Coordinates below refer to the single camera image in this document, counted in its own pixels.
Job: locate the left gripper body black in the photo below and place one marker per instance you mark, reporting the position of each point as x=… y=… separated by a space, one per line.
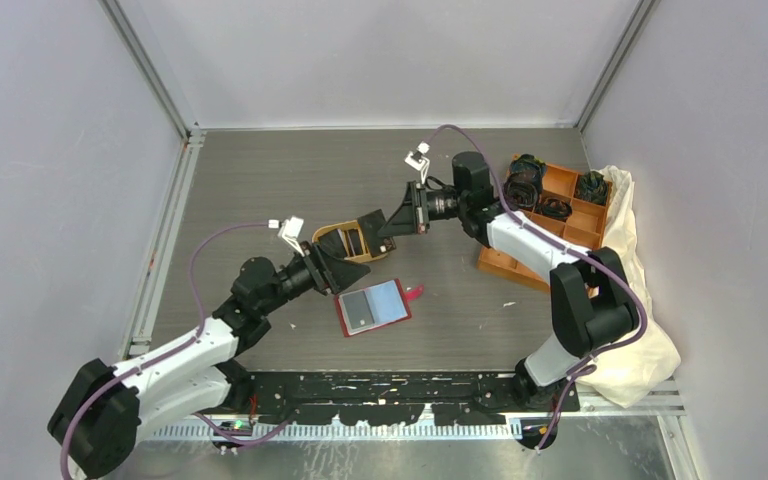
x=303 y=274

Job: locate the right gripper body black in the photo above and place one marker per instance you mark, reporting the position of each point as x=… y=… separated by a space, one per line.
x=444 y=205

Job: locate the orange oval card tray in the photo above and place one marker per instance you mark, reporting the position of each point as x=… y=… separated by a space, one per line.
x=344 y=240

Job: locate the black glossy credit card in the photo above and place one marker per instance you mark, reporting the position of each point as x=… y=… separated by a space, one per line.
x=370 y=225

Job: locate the red card holder wallet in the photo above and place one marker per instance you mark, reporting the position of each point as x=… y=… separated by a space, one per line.
x=389 y=301

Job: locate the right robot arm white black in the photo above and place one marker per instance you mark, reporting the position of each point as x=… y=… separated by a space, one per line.
x=592 y=305

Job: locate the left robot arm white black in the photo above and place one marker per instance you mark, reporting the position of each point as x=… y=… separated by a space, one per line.
x=108 y=409

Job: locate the rolled black belt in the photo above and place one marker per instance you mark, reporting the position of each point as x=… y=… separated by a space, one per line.
x=522 y=190

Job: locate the rolled dark patterned belt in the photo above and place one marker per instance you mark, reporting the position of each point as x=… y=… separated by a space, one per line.
x=528 y=163

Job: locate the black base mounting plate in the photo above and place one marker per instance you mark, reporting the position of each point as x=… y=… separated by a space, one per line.
x=390 y=398

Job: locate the orange compartment organizer tray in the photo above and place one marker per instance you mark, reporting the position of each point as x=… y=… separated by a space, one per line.
x=560 y=213

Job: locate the rolled green dark belt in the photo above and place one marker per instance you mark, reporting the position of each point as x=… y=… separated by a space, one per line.
x=592 y=188

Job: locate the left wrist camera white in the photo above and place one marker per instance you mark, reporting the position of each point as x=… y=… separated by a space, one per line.
x=288 y=230

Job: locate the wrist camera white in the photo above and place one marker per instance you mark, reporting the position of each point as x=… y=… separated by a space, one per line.
x=417 y=159
x=288 y=230

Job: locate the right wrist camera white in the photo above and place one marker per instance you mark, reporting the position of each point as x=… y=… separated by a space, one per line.
x=417 y=159

